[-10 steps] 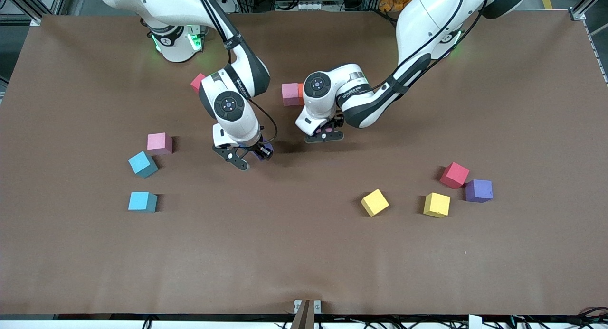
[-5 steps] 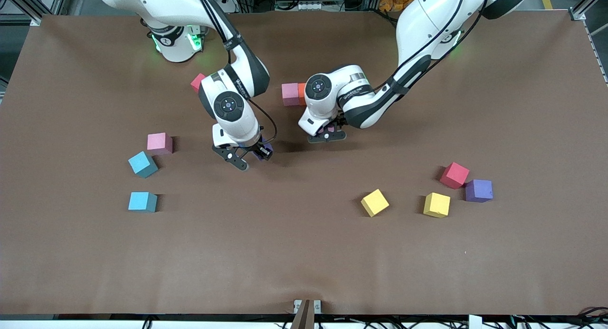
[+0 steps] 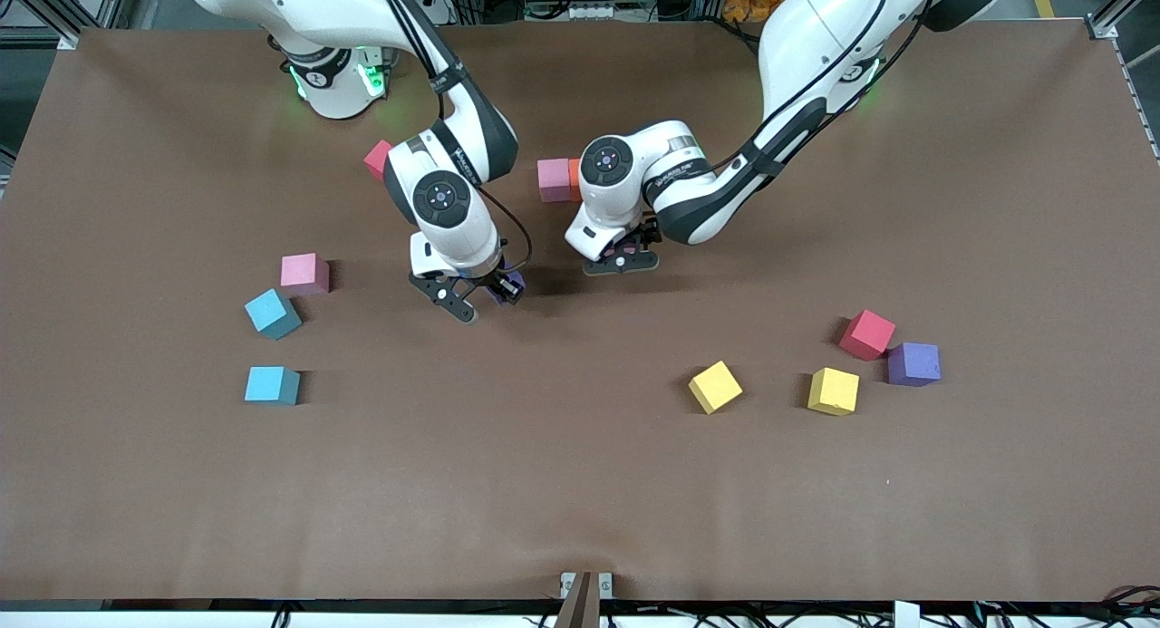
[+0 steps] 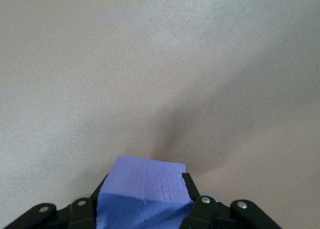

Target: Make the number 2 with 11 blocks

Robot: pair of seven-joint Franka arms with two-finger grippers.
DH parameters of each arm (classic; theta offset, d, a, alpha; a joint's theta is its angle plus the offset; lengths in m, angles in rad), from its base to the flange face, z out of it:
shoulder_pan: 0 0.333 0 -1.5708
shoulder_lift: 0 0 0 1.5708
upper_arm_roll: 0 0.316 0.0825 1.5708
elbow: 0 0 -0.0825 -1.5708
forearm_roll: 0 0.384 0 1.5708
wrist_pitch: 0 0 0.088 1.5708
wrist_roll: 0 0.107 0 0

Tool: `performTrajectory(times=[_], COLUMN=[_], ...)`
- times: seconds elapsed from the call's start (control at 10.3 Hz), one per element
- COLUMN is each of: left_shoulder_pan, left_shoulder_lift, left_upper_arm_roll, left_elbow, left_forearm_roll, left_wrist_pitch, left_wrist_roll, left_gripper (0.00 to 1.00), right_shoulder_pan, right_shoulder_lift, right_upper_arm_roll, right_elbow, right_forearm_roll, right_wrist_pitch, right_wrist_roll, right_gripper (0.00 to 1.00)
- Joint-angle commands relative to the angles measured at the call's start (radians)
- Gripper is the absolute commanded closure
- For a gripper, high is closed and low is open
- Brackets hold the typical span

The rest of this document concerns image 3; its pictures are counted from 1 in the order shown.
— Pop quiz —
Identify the yellow foam cube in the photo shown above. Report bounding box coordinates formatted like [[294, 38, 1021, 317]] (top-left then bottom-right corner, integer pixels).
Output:
[[688, 360, 744, 416], [807, 367, 860, 417]]

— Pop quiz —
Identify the blue foam cube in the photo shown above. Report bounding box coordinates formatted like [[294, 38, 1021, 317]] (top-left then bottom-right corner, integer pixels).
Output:
[[244, 366, 302, 406], [244, 288, 304, 341]]

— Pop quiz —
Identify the large table cover mat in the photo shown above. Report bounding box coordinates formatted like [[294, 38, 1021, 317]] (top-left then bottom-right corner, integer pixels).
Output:
[[0, 21, 1160, 604]]

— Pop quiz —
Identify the metal table edge bracket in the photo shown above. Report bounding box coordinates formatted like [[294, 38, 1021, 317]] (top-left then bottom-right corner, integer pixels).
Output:
[[555, 571, 614, 628]]

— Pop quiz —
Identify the aluminium frame post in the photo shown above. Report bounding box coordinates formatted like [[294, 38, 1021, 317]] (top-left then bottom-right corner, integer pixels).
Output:
[[0, 0, 137, 49], [1087, 0, 1160, 40]]

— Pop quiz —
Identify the aluminium side rail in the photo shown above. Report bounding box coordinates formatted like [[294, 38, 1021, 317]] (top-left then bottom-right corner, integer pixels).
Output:
[[1113, 39, 1160, 162]]

